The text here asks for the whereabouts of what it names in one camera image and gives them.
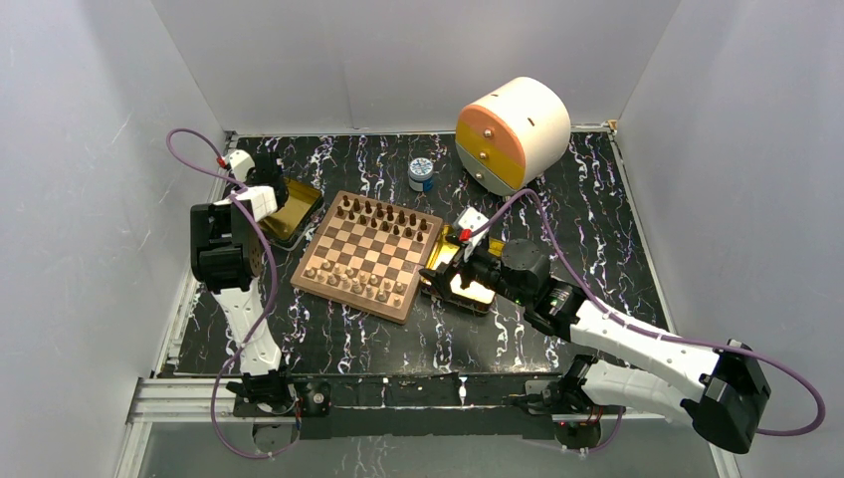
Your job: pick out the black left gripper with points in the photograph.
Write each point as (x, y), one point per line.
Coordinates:
(250, 178)

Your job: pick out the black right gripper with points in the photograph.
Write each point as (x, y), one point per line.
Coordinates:
(442, 280)

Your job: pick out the gold tin with white pieces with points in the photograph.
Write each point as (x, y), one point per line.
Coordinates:
(286, 227)

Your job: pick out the white queen chess piece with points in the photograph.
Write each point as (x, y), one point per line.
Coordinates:
(346, 283)

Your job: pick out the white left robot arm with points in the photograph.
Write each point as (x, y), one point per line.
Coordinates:
(226, 254)

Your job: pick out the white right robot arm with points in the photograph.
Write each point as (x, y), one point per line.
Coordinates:
(720, 393)

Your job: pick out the wooden chess board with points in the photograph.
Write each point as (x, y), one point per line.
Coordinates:
(392, 259)

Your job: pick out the row of dark chess pieces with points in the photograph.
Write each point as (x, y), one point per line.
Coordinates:
(356, 216)

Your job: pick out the small blue white jar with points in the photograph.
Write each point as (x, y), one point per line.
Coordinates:
(420, 174)

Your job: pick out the round pastel drawer cabinet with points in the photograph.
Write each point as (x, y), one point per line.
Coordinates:
(509, 137)

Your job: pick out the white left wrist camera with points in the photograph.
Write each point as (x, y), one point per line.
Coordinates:
(240, 163)

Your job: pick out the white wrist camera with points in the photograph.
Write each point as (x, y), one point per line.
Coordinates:
(240, 163)
(471, 226)

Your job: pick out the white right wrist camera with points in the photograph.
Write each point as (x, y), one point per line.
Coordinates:
(471, 226)

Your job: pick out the aluminium front rail frame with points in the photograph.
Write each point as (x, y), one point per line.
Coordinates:
(369, 425)

